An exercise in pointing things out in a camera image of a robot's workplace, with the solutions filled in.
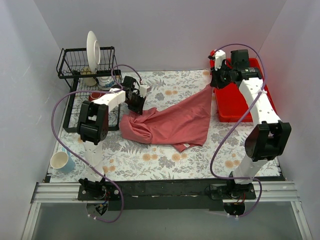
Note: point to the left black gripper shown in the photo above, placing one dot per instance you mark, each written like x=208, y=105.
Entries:
x=136, y=100

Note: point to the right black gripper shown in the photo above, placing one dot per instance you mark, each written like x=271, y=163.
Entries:
x=216, y=78

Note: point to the pink red t shirt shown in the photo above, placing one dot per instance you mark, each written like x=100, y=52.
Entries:
x=183, y=125

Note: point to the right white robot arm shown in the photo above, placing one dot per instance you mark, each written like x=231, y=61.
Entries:
x=270, y=134

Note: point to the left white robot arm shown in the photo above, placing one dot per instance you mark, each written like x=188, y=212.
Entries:
x=93, y=120

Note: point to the red plastic bin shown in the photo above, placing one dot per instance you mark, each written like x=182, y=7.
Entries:
x=231, y=104

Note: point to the blue white floral teapot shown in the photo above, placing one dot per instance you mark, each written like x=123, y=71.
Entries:
x=105, y=83

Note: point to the red ceramic bowl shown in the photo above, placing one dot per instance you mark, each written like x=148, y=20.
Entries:
x=95, y=95

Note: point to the white ceramic plate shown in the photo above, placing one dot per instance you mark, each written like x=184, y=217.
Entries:
x=93, y=52

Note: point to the floral table mat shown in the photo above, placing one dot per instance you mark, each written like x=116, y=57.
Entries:
x=223, y=151

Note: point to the blue white mug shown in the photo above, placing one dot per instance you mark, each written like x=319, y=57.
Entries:
x=62, y=161

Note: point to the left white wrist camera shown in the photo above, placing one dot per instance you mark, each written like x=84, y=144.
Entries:
x=143, y=90

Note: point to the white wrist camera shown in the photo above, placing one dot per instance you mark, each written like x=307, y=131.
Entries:
x=217, y=57
x=143, y=90

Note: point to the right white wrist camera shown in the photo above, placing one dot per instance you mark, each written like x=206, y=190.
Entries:
x=217, y=57

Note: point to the black wire dish rack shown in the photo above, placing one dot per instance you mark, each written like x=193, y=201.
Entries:
x=69, y=66

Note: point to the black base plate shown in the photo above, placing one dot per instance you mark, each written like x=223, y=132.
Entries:
x=208, y=193

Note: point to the aluminium frame rail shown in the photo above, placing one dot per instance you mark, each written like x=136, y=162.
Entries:
x=272, y=191

